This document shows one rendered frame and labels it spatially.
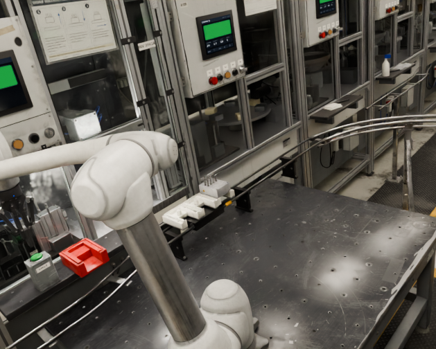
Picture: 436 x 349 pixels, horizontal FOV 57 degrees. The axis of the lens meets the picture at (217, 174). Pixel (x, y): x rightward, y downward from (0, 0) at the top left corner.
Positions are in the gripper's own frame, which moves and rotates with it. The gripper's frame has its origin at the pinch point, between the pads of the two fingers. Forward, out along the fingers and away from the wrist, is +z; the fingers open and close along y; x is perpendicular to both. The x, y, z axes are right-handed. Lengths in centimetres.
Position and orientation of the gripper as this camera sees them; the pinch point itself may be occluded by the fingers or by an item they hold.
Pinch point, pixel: (28, 237)
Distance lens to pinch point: 158.2
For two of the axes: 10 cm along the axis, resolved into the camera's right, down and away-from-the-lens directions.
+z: 1.6, 9.0, 4.1
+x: 7.2, 1.8, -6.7
